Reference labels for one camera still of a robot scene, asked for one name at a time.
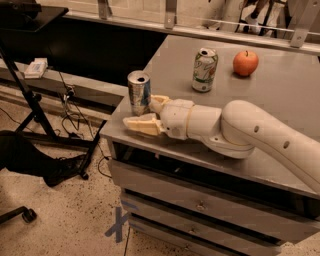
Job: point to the metal railing with brackets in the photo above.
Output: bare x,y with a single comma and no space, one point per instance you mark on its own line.
173,17

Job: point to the black folding stand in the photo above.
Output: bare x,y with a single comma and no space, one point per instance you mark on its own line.
28,16

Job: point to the red orange apple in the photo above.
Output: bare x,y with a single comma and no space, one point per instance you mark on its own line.
245,63

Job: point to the white small box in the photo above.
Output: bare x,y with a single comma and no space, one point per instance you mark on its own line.
36,68

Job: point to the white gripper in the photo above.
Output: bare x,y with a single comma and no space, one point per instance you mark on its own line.
175,117

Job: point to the silver blue redbull can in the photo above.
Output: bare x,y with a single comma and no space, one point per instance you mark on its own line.
139,86

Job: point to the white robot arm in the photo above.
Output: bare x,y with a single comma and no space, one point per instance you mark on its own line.
234,131

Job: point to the green white soda can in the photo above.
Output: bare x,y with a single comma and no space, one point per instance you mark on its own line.
205,65

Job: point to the black shoe and trouser leg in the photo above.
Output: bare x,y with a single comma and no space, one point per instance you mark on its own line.
19,155

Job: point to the white sneaker foot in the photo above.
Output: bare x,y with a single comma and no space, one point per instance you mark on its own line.
254,26

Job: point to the grey drawer cabinet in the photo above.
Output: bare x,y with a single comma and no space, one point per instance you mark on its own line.
182,192

